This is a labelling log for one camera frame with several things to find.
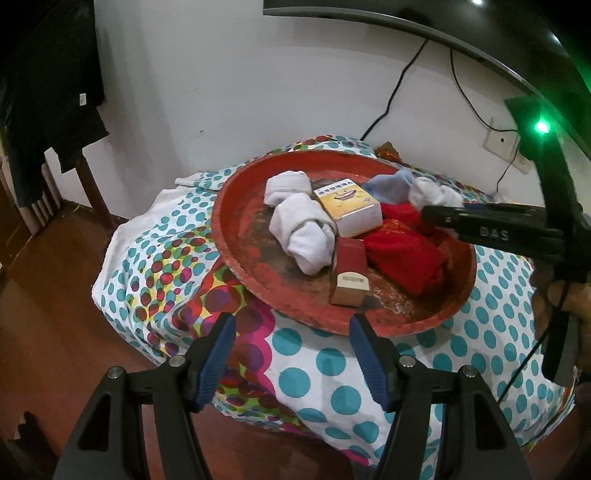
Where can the white wall socket plate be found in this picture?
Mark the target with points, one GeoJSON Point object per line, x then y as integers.
{"type": "Point", "coordinates": [504, 142]}

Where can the red round tray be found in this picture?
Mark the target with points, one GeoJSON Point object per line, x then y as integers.
{"type": "Point", "coordinates": [240, 229]}

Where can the white knotted sock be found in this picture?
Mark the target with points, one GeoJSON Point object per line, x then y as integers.
{"type": "Point", "coordinates": [426, 192]}

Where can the dark red small box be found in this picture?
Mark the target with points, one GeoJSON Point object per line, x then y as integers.
{"type": "Point", "coordinates": [350, 282]}

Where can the dark hanging clothes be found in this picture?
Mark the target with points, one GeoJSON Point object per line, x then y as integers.
{"type": "Point", "coordinates": [51, 88]}

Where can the light blue sock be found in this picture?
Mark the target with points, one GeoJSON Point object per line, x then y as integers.
{"type": "Point", "coordinates": [391, 189]}

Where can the red sock with gold print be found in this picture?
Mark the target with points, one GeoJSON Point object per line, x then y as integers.
{"type": "Point", "coordinates": [406, 250]}

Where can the wooden chair leg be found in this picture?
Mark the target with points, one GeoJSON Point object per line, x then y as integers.
{"type": "Point", "coordinates": [93, 193]}

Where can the yellow smiley box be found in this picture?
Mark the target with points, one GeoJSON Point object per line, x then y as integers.
{"type": "Point", "coordinates": [354, 210]}

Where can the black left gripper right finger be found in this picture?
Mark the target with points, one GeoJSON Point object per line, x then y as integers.
{"type": "Point", "coordinates": [476, 439]}

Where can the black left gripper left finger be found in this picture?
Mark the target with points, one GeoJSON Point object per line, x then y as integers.
{"type": "Point", "coordinates": [108, 439]}

